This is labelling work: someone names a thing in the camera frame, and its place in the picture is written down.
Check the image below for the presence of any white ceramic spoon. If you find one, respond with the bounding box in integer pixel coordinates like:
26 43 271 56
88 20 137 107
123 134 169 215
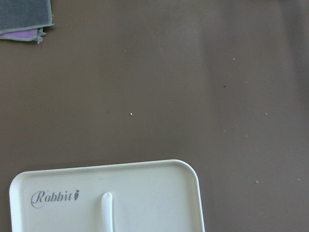
101 192 113 232

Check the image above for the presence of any cream rabbit tray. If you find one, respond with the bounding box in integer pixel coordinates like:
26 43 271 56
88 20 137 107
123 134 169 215
9 159 205 232

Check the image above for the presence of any grey folded cloth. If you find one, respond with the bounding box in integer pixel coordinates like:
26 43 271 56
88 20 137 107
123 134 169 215
0 0 53 43

